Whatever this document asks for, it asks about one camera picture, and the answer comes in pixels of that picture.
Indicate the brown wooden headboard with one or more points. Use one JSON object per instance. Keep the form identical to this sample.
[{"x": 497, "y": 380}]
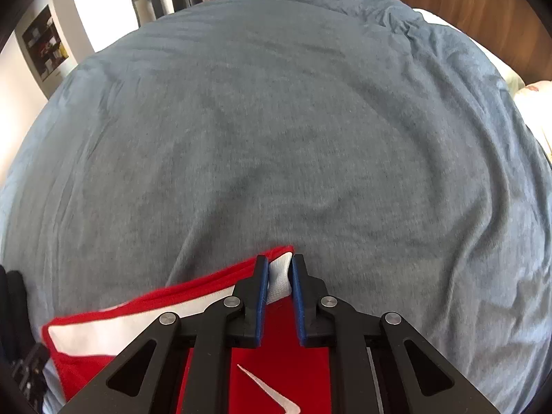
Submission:
[{"x": 483, "y": 4}]

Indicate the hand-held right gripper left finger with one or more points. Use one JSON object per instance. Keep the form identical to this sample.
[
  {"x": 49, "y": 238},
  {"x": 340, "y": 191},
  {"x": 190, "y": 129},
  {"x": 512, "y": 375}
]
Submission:
[{"x": 258, "y": 310}]

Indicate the wall poster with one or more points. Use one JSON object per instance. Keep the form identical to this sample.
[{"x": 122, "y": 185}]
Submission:
[{"x": 45, "y": 43}]

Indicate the grey-blue blanket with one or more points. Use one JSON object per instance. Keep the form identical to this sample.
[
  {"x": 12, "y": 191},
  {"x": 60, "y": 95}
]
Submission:
[{"x": 276, "y": 138}]

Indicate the white pillow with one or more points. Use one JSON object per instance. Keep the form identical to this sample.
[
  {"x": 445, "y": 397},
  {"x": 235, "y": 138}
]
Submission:
[{"x": 534, "y": 112}]

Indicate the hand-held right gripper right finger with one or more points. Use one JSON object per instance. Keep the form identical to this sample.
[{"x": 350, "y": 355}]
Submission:
[{"x": 299, "y": 306}]

